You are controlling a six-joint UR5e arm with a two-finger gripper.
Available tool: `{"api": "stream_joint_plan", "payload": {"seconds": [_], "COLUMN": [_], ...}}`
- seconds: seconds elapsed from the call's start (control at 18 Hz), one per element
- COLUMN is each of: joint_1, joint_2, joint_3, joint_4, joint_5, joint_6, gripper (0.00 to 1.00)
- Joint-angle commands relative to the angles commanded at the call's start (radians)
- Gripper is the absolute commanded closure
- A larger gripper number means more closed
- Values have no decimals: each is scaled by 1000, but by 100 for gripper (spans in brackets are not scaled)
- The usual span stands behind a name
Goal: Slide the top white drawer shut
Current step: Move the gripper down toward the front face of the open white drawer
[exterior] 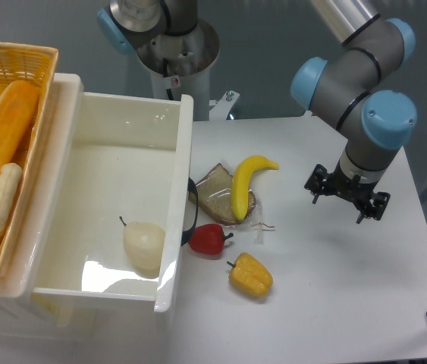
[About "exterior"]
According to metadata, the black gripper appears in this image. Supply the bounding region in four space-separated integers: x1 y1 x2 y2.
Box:
304 164 391 224

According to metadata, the white top drawer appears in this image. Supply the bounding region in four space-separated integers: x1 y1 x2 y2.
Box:
33 93 193 313

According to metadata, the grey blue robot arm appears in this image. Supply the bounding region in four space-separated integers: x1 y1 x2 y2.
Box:
97 1 417 220

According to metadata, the yellow banana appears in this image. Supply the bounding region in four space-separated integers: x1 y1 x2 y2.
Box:
231 155 279 221

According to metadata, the yellow bell pepper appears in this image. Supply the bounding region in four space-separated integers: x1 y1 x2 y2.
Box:
227 253 273 298

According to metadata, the wrapped bread slice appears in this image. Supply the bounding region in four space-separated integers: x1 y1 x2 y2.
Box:
196 163 275 243

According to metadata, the red bell pepper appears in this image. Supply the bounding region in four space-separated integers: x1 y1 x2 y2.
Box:
189 224 234 256

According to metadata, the white pear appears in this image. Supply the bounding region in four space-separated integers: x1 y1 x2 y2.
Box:
119 216 165 271

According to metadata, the cream small squash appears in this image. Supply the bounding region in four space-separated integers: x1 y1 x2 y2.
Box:
0 163 23 237

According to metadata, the yellow wicker basket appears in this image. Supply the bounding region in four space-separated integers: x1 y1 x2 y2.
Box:
0 42 58 271

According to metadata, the black drawer handle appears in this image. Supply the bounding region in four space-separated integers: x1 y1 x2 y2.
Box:
181 178 199 246

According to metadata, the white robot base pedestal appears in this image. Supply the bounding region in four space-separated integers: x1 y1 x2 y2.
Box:
137 19 240 121

